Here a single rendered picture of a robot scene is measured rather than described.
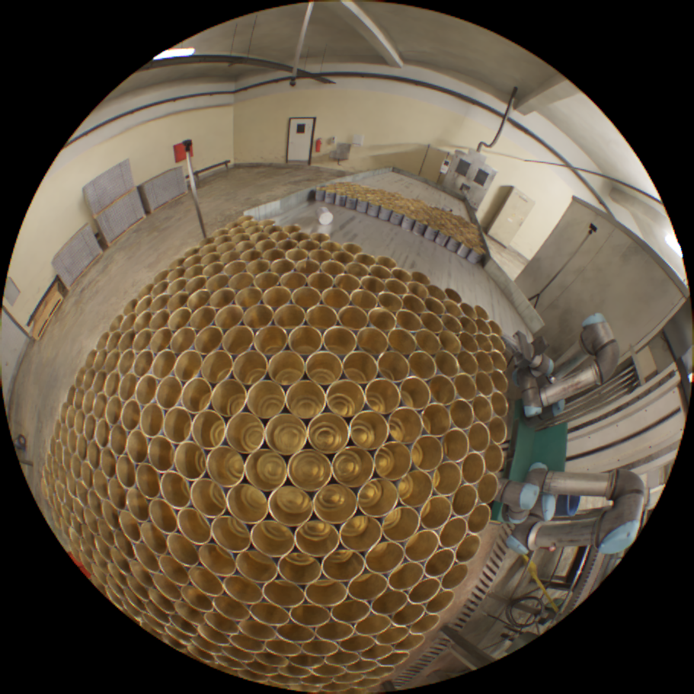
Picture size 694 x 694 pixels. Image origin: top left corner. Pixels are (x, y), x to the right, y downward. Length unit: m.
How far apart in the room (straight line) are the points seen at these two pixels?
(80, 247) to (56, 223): 2.06
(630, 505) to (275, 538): 0.85
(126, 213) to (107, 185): 1.16
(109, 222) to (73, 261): 1.40
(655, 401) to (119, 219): 8.31
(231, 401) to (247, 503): 0.21
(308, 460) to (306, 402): 0.12
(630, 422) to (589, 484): 0.44
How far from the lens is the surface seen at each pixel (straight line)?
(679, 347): 1.93
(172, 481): 0.47
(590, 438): 1.22
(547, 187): 7.79
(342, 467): 0.41
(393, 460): 0.44
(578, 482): 0.82
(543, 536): 0.90
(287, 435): 0.41
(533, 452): 1.27
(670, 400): 1.18
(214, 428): 0.46
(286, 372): 0.45
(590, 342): 0.96
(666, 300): 2.41
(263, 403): 0.44
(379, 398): 0.46
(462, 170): 5.64
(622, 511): 0.77
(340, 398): 0.43
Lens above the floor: 1.54
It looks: 58 degrees down
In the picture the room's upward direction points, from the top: 18 degrees clockwise
